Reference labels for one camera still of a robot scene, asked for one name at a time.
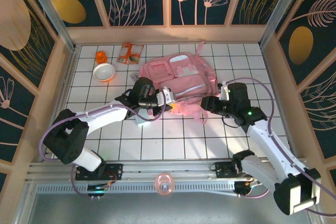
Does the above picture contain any light blue pencil case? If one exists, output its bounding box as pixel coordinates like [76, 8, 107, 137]
[133, 107, 153, 127]

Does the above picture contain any pink backpack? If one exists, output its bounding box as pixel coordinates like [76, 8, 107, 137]
[139, 40, 220, 125]

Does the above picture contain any orange snack bag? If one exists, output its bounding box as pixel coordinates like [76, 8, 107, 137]
[116, 41, 145, 66]

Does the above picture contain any white orange bowl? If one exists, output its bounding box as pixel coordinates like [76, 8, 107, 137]
[92, 62, 116, 83]

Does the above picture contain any small orange plastic cup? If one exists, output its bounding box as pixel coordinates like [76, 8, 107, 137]
[94, 50, 108, 64]

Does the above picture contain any black controller board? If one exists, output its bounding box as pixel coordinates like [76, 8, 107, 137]
[87, 184, 110, 200]
[234, 180, 263, 198]

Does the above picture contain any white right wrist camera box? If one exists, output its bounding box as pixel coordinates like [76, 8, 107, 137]
[217, 82, 231, 101]

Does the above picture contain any aluminium mounting rail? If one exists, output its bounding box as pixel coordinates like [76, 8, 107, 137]
[26, 157, 309, 183]

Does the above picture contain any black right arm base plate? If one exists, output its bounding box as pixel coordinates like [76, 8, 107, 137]
[209, 161, 263, 180]

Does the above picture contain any pink tape ring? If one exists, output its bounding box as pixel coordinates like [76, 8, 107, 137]
[154, 173, 176, 196]

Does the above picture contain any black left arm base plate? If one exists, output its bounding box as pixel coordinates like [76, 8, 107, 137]
[75, 163, 124, 182]

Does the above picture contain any grey slotted cable duct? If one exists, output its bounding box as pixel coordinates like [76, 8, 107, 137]
[36, 183, 237, 195]

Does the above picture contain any aluminium frame post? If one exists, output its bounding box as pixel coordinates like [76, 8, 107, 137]
[22, 0, 77, 52]
[258, 0, 307, 49]

